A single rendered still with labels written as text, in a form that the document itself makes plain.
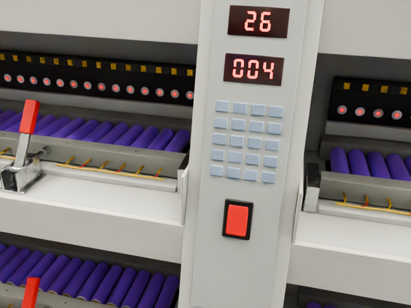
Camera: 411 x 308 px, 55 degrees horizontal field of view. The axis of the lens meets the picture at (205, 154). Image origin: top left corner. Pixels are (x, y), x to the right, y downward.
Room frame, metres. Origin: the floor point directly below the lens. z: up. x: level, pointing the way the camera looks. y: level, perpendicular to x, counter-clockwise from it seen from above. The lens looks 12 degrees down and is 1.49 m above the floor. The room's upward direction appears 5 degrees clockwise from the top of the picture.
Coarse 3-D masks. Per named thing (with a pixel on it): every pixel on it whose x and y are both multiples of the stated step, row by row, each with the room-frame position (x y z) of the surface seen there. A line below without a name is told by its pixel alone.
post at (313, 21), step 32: (320, 0) 0.31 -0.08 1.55; (192, 128) 0.33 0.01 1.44; (192, 160) 0.33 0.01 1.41; (288, 160) 0.31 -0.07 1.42; (192, 192) 0.33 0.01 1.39; (288, 192) 0.31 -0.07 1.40; (192, 224) 0.33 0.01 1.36; (288, 224) 0.31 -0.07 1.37; (192, 256) 0.33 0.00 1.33; (288, 256) 0.31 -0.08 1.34
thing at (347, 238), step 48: (336, 96) 0.47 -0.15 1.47; (384, 96) 0.46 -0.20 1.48; (336, 144) 0.46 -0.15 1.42; (384, 144) 0.45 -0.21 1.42; (336, 192) 0.37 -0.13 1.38; (384, 192) 0.36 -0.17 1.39; (336, 240) 0.32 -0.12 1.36; (384, 240) 0.32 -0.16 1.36; (336, 288) 0.31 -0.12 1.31; (384, 288) 0.30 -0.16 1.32
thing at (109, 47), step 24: (0, 48) 0.59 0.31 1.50; (24, 48) 0.58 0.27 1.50; (48, 48) 0.58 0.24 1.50; (72, 48) 0.57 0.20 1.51; (96, 48) 0.56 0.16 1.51; (120, 48) 0.56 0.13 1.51; (144, 48) 0.55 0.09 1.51; (168, 48) 0.54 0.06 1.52; (192, 48) 0.54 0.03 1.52; (336, 72) 0.50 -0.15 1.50; (360, 72) 0.49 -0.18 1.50; (384, 72) 0.49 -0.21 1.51; (408, 72) 0.48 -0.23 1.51; (312, 96) 0.51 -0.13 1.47; (312, 120) 0.50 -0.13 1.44; (312, 144) 0.50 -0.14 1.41; (288, 288) 0.50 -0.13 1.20
